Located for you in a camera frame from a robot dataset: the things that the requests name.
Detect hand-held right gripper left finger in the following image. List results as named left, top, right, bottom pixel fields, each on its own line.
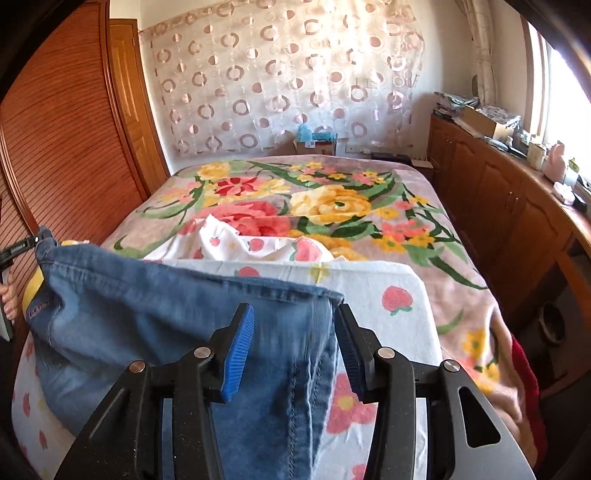
left=54, top=302, right=256, bottom=480

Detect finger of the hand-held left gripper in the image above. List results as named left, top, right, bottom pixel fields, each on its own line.
left=0, top=233, right=57, bottom=265

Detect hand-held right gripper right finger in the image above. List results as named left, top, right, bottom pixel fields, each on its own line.
left=334, top=304, right=536, bottom=480

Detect blue denim pants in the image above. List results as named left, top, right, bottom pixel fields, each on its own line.
left=23, top=226, right=347, bottom=480

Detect person's left hand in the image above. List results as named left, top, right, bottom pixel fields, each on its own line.
left=0, top=281, right=20, bottom=324

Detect white strawberry print blanket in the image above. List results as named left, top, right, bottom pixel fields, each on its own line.
left=9, top=215, right=444, bottom=480

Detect wooden louvered wardrobe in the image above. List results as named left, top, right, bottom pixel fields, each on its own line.
left=0, top=0, right=169, bottom=289

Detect floral blanket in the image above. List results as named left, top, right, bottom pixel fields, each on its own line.
left=99, top=154, right=527, bottom=444

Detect red cloth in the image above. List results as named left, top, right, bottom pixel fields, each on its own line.
left=510, top=335, right=548, bottom=467

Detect dark waste bin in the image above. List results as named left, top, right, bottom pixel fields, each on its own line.
left=538, top=302, right=571, bottom=345

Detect small cardboard box with blue items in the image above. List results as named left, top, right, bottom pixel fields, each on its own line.
left=293, top=124, right=340, bottom=158

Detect wooden side cabinet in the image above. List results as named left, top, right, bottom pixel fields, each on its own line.
left=427, top=113, right=591, bottom=384

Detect open cardboard box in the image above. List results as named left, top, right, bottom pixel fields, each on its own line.
left=462, top=105, right=502, bottom=139

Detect sheer circle pattern curtain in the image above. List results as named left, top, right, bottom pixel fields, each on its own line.
left=139, top=0, right=428, bottom=160

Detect pink figurine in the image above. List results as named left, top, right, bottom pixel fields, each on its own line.
left=545, top=142, right=567, bottom=179

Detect floral print box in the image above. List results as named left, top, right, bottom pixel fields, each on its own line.
left=480, top=105, right=522, bottom=131

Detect lace window curtain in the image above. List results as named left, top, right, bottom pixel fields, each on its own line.
left=462, top=0, right=502, bottom=105

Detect window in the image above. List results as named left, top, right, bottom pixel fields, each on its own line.
left=522, top=18, right=591, bottom=162

